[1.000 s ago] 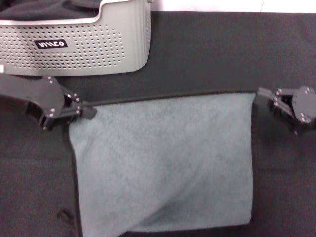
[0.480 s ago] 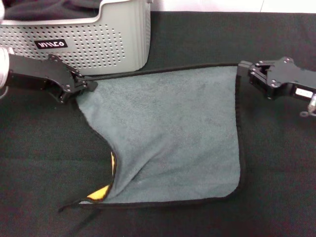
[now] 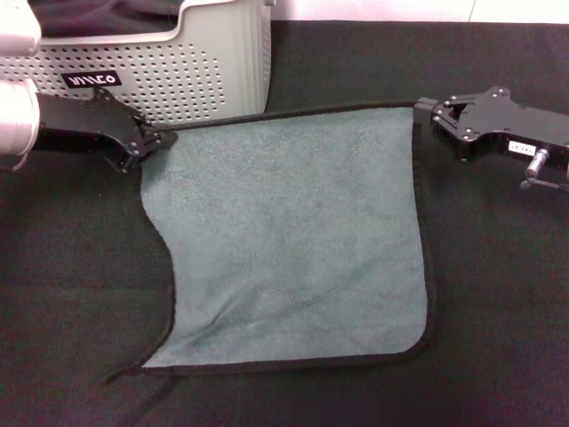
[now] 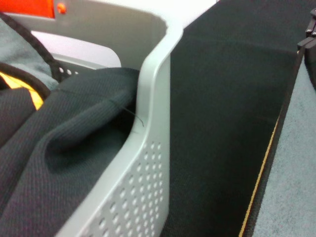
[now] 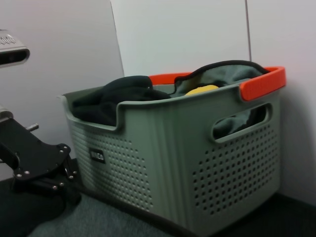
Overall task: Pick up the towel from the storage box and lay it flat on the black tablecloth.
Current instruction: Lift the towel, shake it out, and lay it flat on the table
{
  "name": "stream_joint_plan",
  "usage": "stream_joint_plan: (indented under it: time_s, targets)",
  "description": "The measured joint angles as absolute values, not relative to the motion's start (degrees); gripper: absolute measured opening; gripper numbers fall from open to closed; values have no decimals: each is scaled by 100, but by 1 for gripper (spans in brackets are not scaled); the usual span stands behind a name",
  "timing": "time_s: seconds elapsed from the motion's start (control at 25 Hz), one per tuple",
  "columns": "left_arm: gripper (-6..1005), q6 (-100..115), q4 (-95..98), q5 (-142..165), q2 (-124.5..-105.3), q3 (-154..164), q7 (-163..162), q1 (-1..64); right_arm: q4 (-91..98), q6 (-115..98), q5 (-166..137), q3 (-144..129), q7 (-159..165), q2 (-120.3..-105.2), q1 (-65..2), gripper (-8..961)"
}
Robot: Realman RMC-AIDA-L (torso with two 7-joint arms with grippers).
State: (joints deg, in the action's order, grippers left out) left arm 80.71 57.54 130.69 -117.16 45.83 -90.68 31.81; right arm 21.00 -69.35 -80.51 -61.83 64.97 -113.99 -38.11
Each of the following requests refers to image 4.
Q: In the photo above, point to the gray yellow towel black trim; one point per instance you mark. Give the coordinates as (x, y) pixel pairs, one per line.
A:
(19, 49)

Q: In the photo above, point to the black knit cloth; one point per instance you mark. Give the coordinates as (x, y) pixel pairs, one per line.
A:
(61, 148)

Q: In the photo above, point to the orange round knob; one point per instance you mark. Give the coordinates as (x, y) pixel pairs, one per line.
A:
(61, 8)

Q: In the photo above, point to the orange panel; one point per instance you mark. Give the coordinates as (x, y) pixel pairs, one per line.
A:
(24, 7)

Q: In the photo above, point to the gray perforated plastic storage box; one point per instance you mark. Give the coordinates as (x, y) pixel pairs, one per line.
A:
(153, 98)

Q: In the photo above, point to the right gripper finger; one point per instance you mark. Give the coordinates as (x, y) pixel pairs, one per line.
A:
(311, 43)

